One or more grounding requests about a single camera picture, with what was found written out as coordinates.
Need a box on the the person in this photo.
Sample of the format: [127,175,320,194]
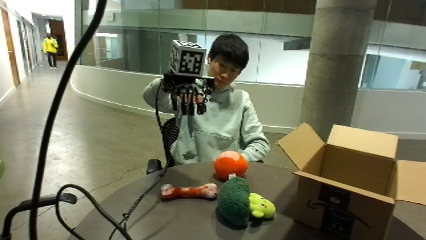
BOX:
[141,33,271,166]

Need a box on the white marker cube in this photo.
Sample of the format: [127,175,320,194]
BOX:
[167,39,207,77]

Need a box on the black office chair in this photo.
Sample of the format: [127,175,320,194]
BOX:
[145,117,181,176]

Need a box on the orange plush ball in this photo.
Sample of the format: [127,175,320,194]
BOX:
[213,150,249,181]

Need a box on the orange plush bone toy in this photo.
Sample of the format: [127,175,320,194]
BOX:
[159,182,219,201]

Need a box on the green plush broccoli toy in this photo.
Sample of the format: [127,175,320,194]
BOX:
[215,176,276,229]

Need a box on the concrete pillar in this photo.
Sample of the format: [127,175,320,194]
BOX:
[299,0,378,141]

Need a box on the open cardboard box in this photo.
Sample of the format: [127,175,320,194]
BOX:
[276,122,426,240]

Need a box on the black chair armrest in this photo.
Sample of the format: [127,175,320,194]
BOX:
[0,192,78,240]

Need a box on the black glove cable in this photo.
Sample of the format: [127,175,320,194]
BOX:
[107,87,178,240]

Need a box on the thick black cable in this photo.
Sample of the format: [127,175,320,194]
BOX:
[28,0,109,240]

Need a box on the thin black looped cable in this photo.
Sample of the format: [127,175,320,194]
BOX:
[54,183,133,240]

